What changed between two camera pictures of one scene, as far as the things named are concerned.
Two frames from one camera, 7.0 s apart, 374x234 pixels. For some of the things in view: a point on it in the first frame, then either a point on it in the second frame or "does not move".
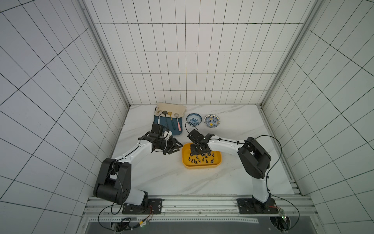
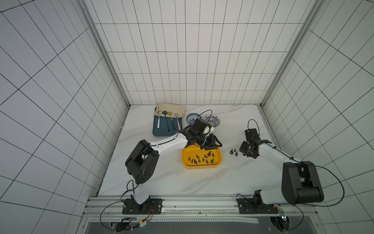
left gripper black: (173, 140) to (212, 143)
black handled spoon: (164, 112) does not move
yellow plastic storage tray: (212, 160) does not move
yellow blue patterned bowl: (212, 121) does not move
